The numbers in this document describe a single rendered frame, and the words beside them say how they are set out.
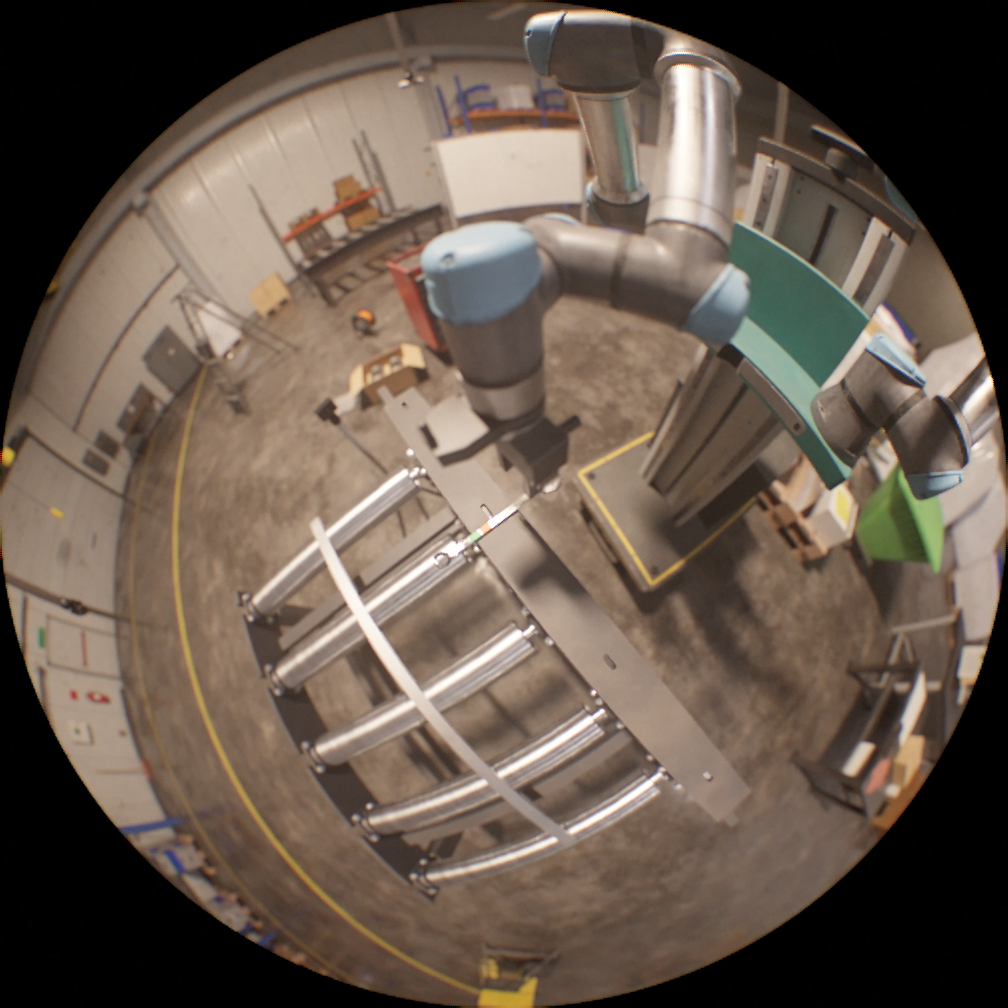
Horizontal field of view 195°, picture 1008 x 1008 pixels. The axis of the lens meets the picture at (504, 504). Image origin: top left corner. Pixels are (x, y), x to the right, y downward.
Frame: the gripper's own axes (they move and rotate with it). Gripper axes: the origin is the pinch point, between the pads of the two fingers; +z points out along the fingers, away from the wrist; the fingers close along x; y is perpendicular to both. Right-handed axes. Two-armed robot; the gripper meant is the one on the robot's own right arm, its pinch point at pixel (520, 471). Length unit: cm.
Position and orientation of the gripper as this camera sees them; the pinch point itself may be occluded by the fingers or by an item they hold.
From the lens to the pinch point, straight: 41.9
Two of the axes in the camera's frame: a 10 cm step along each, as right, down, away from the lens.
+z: 1.3, 3.7, 9.2
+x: -5.9, -7.1, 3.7
